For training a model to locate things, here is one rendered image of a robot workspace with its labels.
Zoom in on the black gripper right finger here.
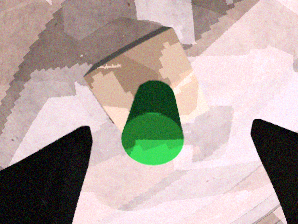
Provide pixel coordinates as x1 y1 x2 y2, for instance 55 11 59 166
250 119 298 224

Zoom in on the tan block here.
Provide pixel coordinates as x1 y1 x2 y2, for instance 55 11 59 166
84 27 210 133

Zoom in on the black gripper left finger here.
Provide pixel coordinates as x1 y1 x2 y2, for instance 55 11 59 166
0 125 93 224

